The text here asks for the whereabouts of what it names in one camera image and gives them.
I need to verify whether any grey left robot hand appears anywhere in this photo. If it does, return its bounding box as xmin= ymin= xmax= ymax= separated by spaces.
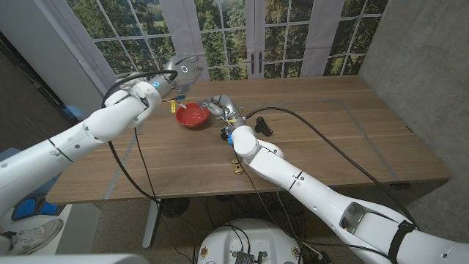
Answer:
xmin=151 ymin=54 xmax=204 ymax=98

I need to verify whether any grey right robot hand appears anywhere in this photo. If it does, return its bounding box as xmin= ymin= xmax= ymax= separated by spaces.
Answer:
xmin=201 ymin=94 xmax=248 ymax=130

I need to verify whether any clear plastic pipette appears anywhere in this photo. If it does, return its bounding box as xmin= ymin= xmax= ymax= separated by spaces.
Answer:
xmin=188 ymin=84 xmax=207 ymax=113

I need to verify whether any red bowl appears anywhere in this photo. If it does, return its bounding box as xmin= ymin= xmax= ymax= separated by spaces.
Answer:
xmin=174 ymin=101 xmax=212 ymax=128

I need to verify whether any window forest print backdrop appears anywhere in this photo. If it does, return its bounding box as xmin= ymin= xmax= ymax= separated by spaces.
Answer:
xmin=32 ymin=0 xmax=389 ymax=122

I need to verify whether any black round floor fan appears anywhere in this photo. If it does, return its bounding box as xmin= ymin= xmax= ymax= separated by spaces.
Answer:
xmin=160 ymin=197 xmax=191 ymax=219

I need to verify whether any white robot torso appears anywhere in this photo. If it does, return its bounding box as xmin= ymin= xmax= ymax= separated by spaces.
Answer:
xmin=196 ymin=218 xmax=303 ymax=264

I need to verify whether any white table leg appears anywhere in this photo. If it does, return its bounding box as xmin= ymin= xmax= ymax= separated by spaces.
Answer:
xmin=141 ymin=198 xmax=162 ymax=249

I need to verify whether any white floor platform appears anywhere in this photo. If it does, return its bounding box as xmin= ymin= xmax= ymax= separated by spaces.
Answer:
xmin=0 ymin=203 xmax=102 ymax=257

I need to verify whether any blue-grey bin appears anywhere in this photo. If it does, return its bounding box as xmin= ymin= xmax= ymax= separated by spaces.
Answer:
xmin=0 ymin=147 xmax=27 ymax=163

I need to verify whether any blue and black pad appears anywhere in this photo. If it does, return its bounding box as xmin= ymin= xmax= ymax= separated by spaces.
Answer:
xmin=11 ymin=196 xmax=65 ymax=222

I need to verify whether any white robot body edge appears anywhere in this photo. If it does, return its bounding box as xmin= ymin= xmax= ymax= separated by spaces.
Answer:
xmin=0 ymin=253 xmax=149 ymax=264

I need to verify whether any grey white sneaker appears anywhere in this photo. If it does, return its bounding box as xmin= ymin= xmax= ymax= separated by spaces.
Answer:
xmin=7 ymin=219 xmax=64 ymax=256

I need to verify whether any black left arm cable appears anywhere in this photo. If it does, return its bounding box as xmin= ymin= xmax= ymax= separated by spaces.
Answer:
xmin=101 ymin=69 xmax=198 ymax=264

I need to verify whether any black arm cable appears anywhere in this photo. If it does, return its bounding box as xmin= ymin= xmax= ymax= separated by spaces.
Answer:
xmin=101 ymin=69 xmax=198 ymax=264
xmin=244 ymin=106 xmax=421 ymax=230

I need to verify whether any black floor cable tangle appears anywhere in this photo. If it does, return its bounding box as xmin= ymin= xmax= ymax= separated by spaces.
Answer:
xmin=204 ymin=190 xmax=307 ymax=245

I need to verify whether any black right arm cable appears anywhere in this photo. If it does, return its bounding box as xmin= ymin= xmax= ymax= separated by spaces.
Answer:
xmin=244 ymin=106 xmax=421 ymax=230

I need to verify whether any black backdrop frame bar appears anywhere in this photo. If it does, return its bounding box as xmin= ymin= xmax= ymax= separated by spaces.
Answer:
xmin=0 ymin=32 xmax=78 ymax=124

